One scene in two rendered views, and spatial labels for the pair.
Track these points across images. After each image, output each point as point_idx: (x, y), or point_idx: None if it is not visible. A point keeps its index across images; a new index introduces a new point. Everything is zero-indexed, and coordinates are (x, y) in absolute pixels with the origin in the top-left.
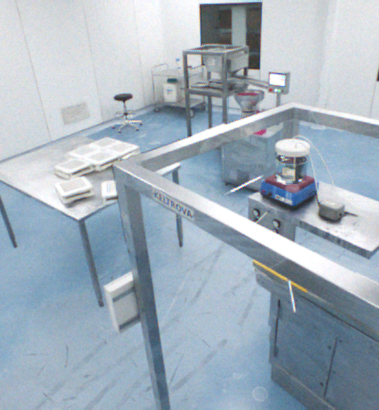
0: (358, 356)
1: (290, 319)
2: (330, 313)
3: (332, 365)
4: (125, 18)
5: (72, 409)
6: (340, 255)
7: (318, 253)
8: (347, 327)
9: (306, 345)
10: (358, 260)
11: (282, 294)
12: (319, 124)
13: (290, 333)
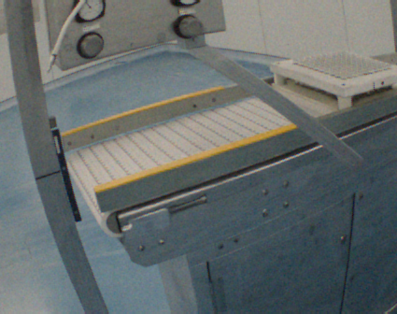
0: (385, 191)
1: (250, 282)
2: (358, 129)
3: (349, 268)
4: None
5: None
6: (29, 249)
7: (7, 267)
8: (388, 125)
9: (297, 296)
10: (50, 237)
11: (240, 211)
12: None
13: (257, 313)
